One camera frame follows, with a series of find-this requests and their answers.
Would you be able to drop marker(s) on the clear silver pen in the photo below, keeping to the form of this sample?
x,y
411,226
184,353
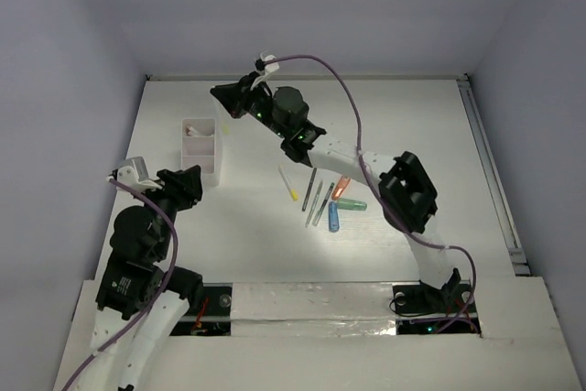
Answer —
x,y
314,203

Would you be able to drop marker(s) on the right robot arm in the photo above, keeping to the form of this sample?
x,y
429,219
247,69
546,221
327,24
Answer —
x,y
401,184

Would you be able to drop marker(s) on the white pen orange cap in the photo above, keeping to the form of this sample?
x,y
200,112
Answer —
x,y
196,132

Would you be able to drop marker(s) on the blue translucent eraser case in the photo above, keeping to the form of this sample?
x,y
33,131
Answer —
x,y
333,217

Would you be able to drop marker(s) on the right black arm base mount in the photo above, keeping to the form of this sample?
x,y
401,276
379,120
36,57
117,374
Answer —
x,y
420,310

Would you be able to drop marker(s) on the orange translucent eraser case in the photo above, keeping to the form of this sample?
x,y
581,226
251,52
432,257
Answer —
x,y
340,187

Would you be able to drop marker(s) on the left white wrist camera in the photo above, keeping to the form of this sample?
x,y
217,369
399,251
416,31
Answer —
x,y
132,173

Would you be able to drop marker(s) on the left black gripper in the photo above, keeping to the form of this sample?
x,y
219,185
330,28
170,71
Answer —
x,y
173,188

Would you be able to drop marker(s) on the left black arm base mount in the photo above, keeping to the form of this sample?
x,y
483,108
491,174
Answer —
x,y
210,314

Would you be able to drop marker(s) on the green translucent eraser case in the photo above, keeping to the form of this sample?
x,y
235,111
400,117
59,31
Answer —
x,y
351,205

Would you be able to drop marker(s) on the white pen yellow tip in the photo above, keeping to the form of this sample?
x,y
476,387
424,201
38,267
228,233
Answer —
x,y
284,176

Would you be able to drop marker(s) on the green dark pen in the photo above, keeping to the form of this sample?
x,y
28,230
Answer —
x,y
323,204

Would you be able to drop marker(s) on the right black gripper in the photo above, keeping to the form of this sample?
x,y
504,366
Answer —
x,y
235,96

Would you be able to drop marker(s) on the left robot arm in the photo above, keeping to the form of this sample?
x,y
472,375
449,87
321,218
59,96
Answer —
x,y
143,293

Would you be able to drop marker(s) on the dark grey pen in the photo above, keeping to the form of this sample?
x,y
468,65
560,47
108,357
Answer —
x,y
312,177

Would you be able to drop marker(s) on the translucent pink pen holder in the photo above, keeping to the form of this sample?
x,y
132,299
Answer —
x,y
205,152

